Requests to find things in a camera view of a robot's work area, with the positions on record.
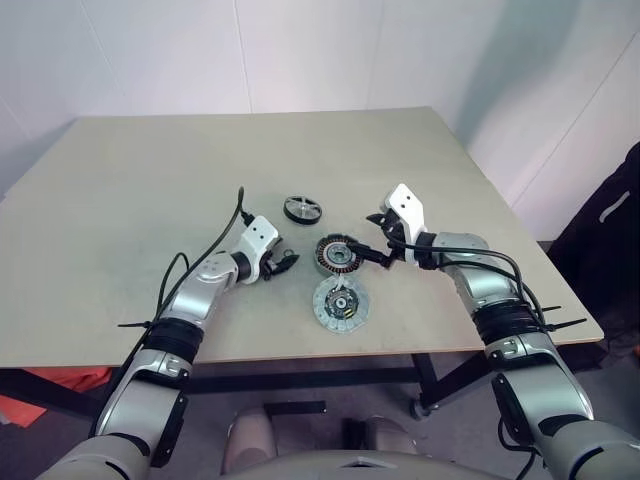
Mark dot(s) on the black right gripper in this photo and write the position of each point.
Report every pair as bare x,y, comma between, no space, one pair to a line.
395,235

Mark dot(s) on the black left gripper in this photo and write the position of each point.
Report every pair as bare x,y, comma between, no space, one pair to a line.
271,262

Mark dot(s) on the motor housing with copper windings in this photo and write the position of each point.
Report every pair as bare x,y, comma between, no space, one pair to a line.
327,260

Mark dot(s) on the black spoked rotor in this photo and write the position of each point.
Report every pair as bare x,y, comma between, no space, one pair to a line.
295,212

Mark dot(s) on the grey round motor lid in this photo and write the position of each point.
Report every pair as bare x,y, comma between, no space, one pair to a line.
325,300

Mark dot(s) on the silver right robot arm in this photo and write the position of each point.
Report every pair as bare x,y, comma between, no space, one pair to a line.
540,390

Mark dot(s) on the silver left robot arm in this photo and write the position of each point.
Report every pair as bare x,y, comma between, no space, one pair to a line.
190,300

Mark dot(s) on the black flat bar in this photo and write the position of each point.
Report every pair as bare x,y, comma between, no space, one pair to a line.
295,407

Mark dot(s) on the black zip tie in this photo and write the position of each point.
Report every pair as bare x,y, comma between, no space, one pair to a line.
551,308
567,325
132,325

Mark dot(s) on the grey caster wheel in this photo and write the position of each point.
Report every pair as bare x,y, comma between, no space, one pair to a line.
421,407

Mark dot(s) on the beige rounded left knee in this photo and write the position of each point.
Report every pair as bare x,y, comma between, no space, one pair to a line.
250,435

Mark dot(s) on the beige rounded knee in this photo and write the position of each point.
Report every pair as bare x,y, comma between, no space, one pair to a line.
250,435
390,435

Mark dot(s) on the small black block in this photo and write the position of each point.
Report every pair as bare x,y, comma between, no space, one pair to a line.
355,432

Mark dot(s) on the beige rounded right knee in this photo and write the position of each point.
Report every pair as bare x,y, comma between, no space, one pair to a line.
390,435

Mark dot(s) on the grey robot torso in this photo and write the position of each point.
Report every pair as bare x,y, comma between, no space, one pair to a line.
330,465

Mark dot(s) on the dark garment with white stripe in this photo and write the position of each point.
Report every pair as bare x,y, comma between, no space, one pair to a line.
600,260

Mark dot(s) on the orange object under table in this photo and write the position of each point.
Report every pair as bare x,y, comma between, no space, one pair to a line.
75,380

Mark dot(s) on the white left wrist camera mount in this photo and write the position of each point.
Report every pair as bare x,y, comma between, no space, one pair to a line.
260,232

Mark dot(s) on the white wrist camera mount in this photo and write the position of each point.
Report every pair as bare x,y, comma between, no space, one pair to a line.
260,232
407,205

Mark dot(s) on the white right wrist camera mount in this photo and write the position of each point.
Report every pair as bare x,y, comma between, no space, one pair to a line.
407,205

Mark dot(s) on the black metal table frame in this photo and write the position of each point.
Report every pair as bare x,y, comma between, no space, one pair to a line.
310,377

